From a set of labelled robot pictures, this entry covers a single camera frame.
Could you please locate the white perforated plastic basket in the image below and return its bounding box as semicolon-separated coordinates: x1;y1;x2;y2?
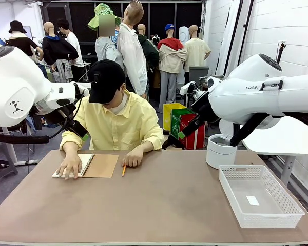
219;165;305;229

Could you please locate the black baseball cap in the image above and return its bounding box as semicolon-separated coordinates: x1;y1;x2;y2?
88;59;126;105

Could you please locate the person's left forearm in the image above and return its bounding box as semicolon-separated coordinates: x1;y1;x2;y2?
134;140;155;154

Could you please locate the large white table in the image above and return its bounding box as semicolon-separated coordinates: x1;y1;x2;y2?
242;116;308;188

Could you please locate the yellow recycling bin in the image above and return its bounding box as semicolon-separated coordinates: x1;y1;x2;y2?
163;102;187;131

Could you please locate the person's right hand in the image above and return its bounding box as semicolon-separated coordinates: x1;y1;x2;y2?
55;153;83;180

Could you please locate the white torso form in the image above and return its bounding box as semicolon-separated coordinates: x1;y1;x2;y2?
177;26;190;84

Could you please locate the green recycling bin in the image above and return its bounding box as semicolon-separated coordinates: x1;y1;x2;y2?
170;108;196;140

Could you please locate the mannequin with blue cap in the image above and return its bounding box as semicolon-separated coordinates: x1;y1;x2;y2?
157;23;188;113

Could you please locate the mannequin in green jacket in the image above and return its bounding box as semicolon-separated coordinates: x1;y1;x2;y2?
137;24;160;89

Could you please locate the white lidded trash can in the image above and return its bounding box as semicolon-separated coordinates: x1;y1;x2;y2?
205;119;238;170

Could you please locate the mannequin with green hat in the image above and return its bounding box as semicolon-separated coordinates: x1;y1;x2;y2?
87;3;124;65

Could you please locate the person in white t-shirt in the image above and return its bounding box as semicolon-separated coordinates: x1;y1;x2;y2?
56;18;86;83

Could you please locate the spiral notebook brown cover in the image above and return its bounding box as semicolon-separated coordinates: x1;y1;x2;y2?
51;153;119;179

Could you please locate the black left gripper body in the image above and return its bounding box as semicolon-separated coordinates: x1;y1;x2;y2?
48;104;77;125

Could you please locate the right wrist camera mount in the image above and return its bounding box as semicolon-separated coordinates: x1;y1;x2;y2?
179;81;205;103

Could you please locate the small white basket label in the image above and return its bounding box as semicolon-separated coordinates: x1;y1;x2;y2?
246;195;260;206

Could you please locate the person in yellow shirt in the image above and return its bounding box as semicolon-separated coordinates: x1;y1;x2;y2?
59;81;165;152

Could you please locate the mannequin with black hat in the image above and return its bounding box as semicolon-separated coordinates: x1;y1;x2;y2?
5;20;44;62

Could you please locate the person's left hand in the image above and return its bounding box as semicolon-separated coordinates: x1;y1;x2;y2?
122;147;144;168

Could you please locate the black office chair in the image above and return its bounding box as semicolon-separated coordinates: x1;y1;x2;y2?
162;129;184;151

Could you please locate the mannequin in dark hoodie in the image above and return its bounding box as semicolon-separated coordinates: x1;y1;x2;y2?
42;22;79;83

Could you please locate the mannequin in cream shirt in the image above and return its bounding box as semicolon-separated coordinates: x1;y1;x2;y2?
184;25;211;85

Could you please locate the black camera tripod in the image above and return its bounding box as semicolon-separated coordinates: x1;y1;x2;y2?
276;40;287;64

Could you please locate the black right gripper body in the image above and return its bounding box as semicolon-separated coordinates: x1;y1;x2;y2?
191;91;219;124

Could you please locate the person's right forearm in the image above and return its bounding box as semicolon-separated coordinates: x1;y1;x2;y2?
62;141;80;157

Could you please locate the grey waste bin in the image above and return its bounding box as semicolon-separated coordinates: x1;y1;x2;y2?
188;66;210;83

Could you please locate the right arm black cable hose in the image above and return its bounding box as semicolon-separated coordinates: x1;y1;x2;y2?
229;112;308;147

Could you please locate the white stand frame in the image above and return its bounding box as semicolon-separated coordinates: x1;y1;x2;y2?
1;127;39;166

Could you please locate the tall mannequin white shirt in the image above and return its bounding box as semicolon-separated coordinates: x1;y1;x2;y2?
117;0;148;100

